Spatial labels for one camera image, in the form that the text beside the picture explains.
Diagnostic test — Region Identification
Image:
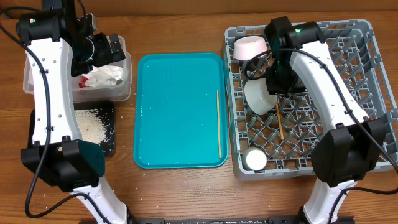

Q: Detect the pile of rice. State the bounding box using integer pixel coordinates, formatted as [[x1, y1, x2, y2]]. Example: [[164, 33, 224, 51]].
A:
[[75, 109, 113, 144]]

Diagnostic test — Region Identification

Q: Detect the black waste tray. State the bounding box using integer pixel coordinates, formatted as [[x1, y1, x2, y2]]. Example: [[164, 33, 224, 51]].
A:
[[20, 95, 114, 162]]

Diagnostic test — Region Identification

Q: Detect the clear plastic waste bin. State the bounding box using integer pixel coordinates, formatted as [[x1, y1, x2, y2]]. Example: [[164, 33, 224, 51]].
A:
[[25, 34, 132, 105]]

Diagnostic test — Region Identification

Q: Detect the teal serving tray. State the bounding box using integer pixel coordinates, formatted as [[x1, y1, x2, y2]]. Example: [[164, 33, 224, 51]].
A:
[[133, 52, 229, 169]]

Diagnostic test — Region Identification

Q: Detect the pink bowl with rice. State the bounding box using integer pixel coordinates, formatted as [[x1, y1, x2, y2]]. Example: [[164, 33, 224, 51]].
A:
[[233, 36, 267, 60]]

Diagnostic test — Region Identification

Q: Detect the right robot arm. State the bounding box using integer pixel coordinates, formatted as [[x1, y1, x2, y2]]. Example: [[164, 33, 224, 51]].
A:
[[243, 16, 387, 223]]

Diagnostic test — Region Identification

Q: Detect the red foil wrapper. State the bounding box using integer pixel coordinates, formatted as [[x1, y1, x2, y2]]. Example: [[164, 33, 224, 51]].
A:
[[78, 75, 88, 88]]

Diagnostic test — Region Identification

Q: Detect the white napkin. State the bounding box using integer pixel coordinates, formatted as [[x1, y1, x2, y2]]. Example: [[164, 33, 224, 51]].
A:
[[83, 65, 123, 88]]

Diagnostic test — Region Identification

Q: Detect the white cup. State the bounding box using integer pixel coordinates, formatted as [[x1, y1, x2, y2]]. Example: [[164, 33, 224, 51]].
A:
[[241, 147, 267, 171]]

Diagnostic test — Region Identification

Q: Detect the grey dishwasher rack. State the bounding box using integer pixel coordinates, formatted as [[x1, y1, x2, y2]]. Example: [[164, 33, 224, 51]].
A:
[[223, 19, 397, 181]]

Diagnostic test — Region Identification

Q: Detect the grey-white bowl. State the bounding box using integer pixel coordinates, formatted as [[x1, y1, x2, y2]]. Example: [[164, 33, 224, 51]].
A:
[[244, 78, 277, 115]]

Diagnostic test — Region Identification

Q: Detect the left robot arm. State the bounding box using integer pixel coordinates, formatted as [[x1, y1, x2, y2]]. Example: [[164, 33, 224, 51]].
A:
[[11, 0, 136, 223]]

